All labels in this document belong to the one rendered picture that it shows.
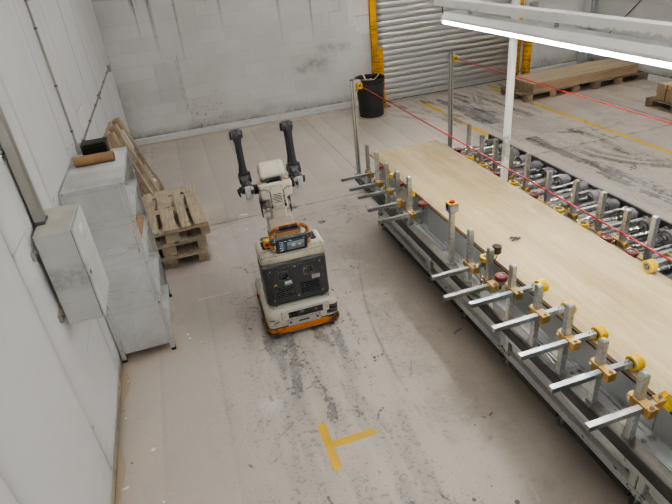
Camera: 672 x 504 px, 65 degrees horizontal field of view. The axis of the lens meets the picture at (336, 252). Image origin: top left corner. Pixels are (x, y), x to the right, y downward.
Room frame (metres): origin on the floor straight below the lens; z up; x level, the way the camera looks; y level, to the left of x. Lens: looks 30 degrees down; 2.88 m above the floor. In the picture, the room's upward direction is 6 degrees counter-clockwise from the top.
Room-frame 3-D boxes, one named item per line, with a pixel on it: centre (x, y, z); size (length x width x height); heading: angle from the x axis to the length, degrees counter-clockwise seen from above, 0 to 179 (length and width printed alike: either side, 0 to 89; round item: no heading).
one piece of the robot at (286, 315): (3.66, 0.31, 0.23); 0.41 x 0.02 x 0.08; 104
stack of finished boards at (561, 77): (10.47, -4.98, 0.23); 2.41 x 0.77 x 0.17; 106
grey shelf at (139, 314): (4.01, 1.78, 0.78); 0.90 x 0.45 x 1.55; 15
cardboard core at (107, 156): (4.11, 1.82, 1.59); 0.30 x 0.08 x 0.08; 105
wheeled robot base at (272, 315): (3.97, 0.41, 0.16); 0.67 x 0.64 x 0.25; 14
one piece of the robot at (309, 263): (3.88, 0.39, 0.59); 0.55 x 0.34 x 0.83; 104
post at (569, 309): (2.18, -1.17, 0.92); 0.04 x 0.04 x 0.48; 15
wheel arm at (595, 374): (1.88, -1.19, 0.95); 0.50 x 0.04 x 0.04; 105
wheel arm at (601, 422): (1.62, -1.19, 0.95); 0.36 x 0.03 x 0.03; 105
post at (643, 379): (1.70, -1.30, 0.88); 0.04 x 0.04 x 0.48; 15
